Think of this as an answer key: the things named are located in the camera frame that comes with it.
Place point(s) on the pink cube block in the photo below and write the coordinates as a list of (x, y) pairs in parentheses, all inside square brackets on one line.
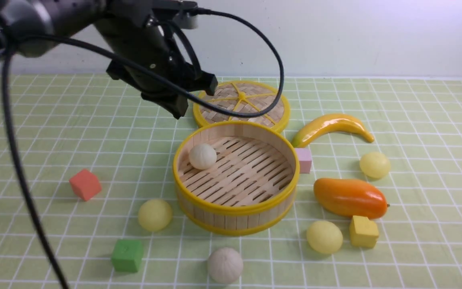
[(305, 159)]

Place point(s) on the green cube block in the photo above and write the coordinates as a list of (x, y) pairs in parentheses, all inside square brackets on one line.
[(127, 255)]

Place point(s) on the white bun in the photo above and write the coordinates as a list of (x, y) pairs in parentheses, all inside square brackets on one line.
[(202, 156), (225, 265)]

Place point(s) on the red cube block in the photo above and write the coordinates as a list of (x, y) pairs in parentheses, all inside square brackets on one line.
[(85, 184)]

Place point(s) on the yellow bun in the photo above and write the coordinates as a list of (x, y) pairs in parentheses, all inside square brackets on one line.
[(324, 237), (154, 215), (375, 165)]

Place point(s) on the orange plastic mango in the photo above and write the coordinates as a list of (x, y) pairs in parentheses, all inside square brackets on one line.
[(350, 197)]

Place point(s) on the yellow plastic banana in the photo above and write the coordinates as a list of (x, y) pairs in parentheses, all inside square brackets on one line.
[(330, 123)]

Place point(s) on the green checkered tablecloth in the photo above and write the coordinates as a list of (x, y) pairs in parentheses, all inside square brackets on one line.
[(66, 123)]

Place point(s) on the woven bamboo steamer lid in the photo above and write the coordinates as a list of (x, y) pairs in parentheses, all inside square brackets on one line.
[(244, 97)]

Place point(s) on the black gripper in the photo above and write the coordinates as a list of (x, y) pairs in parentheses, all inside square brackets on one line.
[(131, 31)]

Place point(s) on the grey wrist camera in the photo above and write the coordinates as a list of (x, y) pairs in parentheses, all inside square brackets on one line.
[(179, 12)]

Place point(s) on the white bun front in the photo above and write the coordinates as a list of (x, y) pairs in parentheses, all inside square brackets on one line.
[(225, 265)]

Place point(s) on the bamboo steamer tray yellow rim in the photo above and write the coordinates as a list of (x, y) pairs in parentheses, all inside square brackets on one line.
[(250, 188)]

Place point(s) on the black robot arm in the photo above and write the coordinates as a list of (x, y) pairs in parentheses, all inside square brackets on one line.
[(62, 18)]

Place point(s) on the yellow cube block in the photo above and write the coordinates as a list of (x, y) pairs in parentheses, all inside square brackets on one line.
[(363, 232)]

